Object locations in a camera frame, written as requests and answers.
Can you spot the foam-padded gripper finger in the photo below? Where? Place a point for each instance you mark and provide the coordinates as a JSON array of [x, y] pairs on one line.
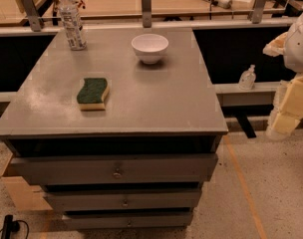
[[287, 109], [276, 46]]

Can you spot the green and yellow sponge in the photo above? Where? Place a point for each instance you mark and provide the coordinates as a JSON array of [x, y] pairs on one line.
[[91, 96]]

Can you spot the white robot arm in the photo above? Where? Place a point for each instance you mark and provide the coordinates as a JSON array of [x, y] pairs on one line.
[[293, 48]]

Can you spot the white ceramic bowl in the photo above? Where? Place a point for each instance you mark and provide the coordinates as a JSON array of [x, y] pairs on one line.
[[150, 48]]

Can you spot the hand sanitizer pump bottle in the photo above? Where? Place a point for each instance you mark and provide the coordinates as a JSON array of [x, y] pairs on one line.
[[247, 79]]

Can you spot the middle grey drawer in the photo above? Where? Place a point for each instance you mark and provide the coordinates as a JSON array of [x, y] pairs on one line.
[[122, 200]]

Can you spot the grey drawer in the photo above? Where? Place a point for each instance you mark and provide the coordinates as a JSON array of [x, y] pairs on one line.
[[122, 200], [128, 220], [73, 170]]

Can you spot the grey drawer cabinet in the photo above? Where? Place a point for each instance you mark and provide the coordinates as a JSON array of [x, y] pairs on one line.
[[166, 108]]

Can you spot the top grey drawer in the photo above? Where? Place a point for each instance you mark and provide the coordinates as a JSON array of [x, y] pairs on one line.
[[73, 170]]

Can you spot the wooden desk behind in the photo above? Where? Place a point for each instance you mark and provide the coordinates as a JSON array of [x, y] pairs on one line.
[[160, 8]]

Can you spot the clear plastic water bottle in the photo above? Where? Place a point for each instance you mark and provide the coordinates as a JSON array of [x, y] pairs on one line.
[[71, 19]]

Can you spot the bottom grey drawer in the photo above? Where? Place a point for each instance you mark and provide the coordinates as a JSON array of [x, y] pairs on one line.
[[128, 220]]

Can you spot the right metal bracket post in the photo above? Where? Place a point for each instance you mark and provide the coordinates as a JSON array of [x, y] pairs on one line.
[[255, 15]]

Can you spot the metal bracket post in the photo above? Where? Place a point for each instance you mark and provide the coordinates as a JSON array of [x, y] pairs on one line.
[[255, 15], [34, 19], [147, 13]]

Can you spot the middle metal bracket post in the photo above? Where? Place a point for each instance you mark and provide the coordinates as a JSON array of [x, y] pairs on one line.
[[147, 13]]

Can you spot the left metal bracket post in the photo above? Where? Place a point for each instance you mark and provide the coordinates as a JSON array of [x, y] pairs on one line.
[[34, 19]]

